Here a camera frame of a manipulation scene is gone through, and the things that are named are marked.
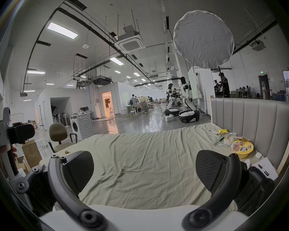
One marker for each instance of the tall white humanoid robot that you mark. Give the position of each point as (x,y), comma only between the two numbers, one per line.
(186,92)

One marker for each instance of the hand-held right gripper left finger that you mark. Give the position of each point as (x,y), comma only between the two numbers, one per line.
(60,186)

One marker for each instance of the bed with beige sheet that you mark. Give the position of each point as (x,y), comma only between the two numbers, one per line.
(144,157)

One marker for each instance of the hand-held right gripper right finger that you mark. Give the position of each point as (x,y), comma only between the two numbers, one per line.
(227,182)

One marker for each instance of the white box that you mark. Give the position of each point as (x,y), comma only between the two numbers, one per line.
(169,119)

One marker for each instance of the white paper booklet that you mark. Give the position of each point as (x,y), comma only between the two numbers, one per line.
(267,167)

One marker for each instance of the brown carton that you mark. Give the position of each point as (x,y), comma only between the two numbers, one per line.
(31,154)

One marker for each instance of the clear snack bag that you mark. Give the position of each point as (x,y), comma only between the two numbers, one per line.
(232,138)

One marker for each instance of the yellow packet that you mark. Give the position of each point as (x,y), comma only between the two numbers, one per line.
(223,131)

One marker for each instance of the group of people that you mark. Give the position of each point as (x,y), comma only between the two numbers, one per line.
(137,102)

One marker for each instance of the white stool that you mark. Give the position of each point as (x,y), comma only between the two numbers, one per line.
(42,145)

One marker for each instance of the yellow instant noodle bowl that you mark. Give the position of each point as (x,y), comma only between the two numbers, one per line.
(242,149)

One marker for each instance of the small white case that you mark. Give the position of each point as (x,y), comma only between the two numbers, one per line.
(258,155)

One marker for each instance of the white washing machine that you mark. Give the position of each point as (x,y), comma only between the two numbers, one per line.
(83,126)

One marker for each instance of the grey padded headboard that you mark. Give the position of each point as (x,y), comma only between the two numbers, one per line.
(260,121)

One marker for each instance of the white remote control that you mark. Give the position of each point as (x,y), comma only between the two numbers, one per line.
(212,131)

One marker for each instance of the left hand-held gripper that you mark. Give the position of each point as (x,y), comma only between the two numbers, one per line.
(0,135)

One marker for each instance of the person's left hand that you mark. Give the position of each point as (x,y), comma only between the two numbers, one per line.
(14,149)

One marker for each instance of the green and black pen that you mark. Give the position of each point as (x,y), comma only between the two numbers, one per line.
(220,141)

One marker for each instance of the beige office chair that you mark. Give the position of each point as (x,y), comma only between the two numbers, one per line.
(58,131)

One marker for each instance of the round white softbox lamp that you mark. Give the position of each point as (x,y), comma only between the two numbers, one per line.
(203,40)

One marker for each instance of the row of fans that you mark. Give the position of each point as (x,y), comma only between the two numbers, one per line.
(61,118)

